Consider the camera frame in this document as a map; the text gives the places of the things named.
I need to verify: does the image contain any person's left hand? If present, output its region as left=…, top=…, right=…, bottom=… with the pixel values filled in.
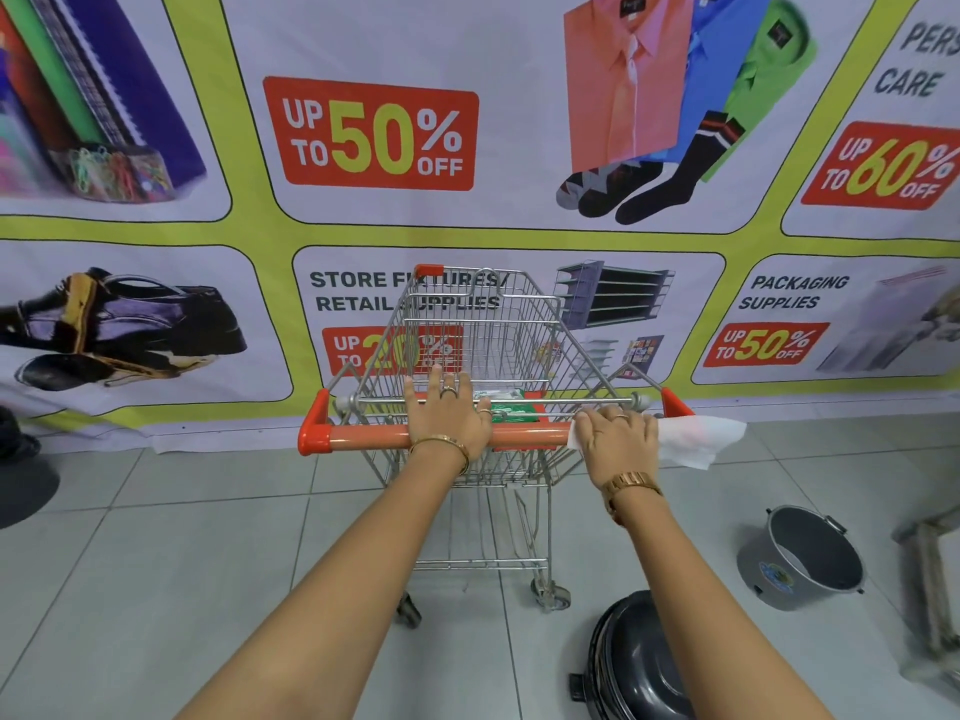
left=403, top=364, right=494, bottom=457

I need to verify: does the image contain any person's right hand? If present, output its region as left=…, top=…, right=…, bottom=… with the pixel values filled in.
left=571, top=406, right=661, bottom=490

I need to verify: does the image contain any metal shopping cart orange handle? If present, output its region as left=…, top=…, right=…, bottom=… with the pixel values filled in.
left=297, top=264, right=696, bottom=631

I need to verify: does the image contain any white wet wipe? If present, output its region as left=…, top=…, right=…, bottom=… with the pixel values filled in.
left=566, top=414, right=748, bottom=472

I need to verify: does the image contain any person's left forearm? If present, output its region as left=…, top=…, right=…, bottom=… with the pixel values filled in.
left=174, top=439, right=471, bottom=720

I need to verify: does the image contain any person's right forearm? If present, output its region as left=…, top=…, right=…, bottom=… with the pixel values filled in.
left=604, top=485, right=835, bottom=720

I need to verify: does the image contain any green wipes packet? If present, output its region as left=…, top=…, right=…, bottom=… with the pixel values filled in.
left=474, top=389, right=547, bottom=426

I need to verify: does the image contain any gold bangle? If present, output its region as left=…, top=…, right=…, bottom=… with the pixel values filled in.
left=408, top=435, right=471, bottom=476

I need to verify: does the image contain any gold wristwatch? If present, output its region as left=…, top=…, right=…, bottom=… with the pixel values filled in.
left=600, top=472, right=664, bottom=518

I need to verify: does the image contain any printed sale banner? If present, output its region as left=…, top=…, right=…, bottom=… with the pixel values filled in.
left=0, top=0, right=960, bottom=436

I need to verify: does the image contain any black lidded bin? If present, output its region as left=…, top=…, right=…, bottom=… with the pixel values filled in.
left=568, top=589, right=699, bottom=720

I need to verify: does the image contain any grey plastic bucket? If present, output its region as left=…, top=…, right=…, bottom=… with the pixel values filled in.
left=735, top=505, right=867, bottom=613

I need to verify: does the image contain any black round object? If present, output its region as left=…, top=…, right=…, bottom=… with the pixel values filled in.
left=0, top=406, right=61, bottom=530

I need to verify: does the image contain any wooden frame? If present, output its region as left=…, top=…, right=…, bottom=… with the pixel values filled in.
left=892, top=509, right=960, bottom=687

